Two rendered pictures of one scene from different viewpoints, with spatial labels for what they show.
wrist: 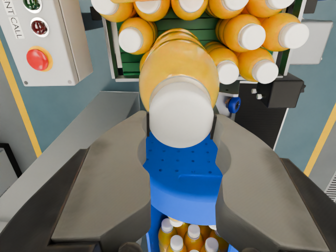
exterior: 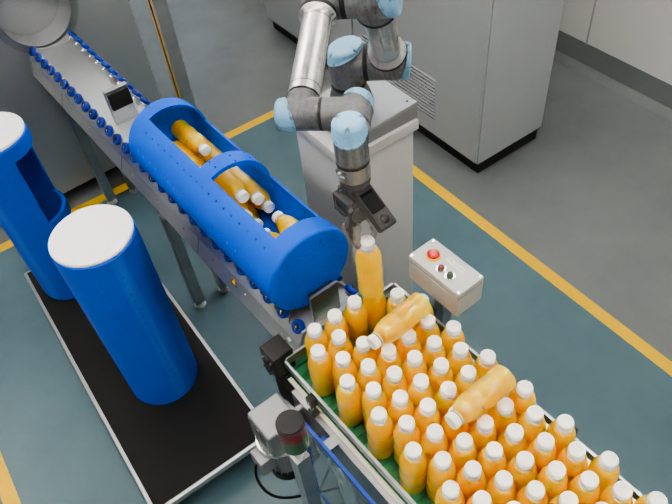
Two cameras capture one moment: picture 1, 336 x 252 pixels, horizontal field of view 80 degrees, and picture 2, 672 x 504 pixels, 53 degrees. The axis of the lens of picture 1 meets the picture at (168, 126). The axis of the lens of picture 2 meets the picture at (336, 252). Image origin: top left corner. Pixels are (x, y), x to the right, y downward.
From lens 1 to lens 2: 1.52 m
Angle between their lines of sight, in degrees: 20
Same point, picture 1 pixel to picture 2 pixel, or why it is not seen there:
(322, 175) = not seen: outside the picture
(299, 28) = (320, 353)
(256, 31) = (340, 337)
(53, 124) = (440, 234)
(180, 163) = (321, 251)
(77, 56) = (419, 272)
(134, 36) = (396, 296)
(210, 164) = (304, 261)
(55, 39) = (431, 268)
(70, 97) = not seen: hidden behind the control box
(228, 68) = (337, 316)
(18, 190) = (404, 161)
